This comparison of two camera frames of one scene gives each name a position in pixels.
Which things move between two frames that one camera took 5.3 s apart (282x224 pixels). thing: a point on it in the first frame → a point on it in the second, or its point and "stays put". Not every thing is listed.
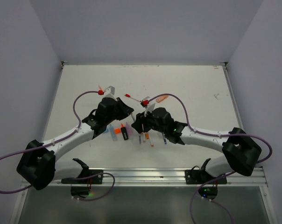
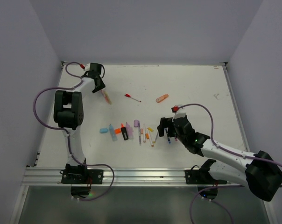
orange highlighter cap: [117, 131] stays put
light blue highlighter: [113, 132] stays put
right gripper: [140, 119] → [165, 122]
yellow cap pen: [133, 117] → [154, 142]
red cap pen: [129, 95] stays put
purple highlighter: [129, 131] stays put
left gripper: [125, 110] → [102, 86]
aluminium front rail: [163, 177] stays put
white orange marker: [152, 145] stays put
